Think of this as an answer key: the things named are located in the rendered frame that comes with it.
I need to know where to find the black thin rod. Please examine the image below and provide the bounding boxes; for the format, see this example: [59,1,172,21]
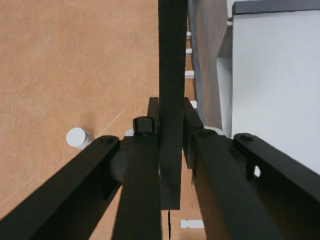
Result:
[158,0,188,240]

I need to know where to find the grey cylinder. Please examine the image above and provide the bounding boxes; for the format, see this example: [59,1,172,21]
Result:
[66,128,94,149]

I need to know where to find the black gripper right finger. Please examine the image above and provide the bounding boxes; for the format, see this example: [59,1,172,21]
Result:
[182,97,320,240]

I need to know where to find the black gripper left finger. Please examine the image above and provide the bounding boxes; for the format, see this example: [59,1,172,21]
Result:
[0,97,163,240]

